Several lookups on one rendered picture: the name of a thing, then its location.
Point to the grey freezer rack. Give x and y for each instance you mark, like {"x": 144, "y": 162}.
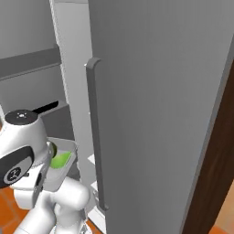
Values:
{"x": 30, "y": 62}

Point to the green lime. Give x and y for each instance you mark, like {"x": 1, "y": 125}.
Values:
{"x": 60, "y": 160}

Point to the grey fridge body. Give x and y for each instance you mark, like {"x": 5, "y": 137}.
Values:
{"x": 74, "y": 91}

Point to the grey fridge door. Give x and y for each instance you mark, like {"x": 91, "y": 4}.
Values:
{"x": 158, "y": 115}

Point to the dark brown cabinet panel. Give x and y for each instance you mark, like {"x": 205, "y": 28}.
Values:
{"x": 213, "y": 170}

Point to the grey vegetable container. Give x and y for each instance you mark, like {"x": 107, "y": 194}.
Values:
{"x": 62, "y": 170}

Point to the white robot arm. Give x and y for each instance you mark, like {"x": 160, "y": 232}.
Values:
{"x": 27, "y": 143}

